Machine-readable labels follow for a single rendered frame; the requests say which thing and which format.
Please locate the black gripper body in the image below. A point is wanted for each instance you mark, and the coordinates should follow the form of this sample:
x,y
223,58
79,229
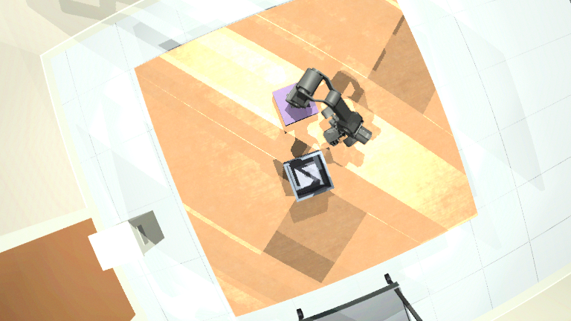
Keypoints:
x,y
327,112

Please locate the white square plate with hole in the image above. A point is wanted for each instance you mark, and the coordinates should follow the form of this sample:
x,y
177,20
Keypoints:
x,y
307,180

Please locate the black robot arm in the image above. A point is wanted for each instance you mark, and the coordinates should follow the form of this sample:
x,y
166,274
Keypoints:
x,y
348,121

